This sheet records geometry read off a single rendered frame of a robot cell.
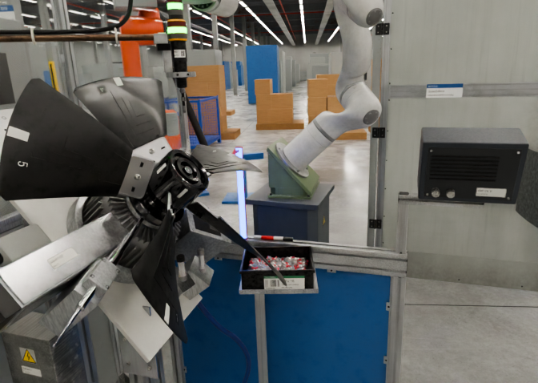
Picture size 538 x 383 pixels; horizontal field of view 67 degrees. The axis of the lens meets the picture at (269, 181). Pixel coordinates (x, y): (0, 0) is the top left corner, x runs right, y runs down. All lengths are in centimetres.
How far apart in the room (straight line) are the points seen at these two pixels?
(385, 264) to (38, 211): 99
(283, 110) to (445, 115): 781
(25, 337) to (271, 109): 943
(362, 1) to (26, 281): 109
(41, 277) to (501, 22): 253
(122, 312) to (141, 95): 53
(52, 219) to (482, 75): 235
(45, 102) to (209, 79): 827
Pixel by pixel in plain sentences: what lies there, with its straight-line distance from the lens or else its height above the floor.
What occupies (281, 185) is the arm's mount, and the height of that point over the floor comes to 98.
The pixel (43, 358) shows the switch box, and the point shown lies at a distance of 119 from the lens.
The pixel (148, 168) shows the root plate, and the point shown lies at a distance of 93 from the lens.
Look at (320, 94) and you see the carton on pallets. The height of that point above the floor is 93.
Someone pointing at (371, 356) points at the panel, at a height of 45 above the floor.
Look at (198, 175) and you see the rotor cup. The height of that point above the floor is 120.
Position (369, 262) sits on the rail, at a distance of 138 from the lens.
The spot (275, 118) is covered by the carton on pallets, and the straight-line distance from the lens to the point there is 1031.
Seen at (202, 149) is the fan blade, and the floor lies 121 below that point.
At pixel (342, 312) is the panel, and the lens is 150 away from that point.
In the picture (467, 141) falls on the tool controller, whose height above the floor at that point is 123.
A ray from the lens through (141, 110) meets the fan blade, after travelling 108.
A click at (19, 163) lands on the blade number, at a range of 81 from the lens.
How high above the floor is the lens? 143
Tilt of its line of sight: 15 degrees down
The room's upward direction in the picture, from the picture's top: 2 degrees counter-clockwise
